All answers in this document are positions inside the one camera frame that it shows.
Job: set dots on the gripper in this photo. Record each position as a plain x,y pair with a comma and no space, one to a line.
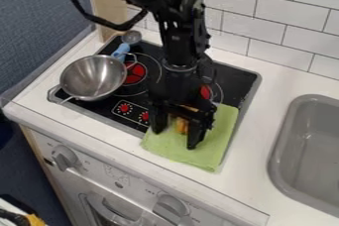
181,84

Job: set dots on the brown toy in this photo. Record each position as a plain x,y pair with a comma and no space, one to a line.
181,125

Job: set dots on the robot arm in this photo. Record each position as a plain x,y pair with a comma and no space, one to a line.
176,15

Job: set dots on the toy stove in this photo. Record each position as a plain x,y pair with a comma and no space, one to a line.
145,81

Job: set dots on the green cloth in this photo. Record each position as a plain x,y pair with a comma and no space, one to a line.
201,144

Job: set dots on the blue and silver spoon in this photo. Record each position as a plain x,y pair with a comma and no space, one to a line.
124,45

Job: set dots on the silver pot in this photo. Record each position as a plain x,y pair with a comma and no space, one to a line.
93,77

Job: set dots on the toy sink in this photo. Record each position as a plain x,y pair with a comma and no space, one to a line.
309,155

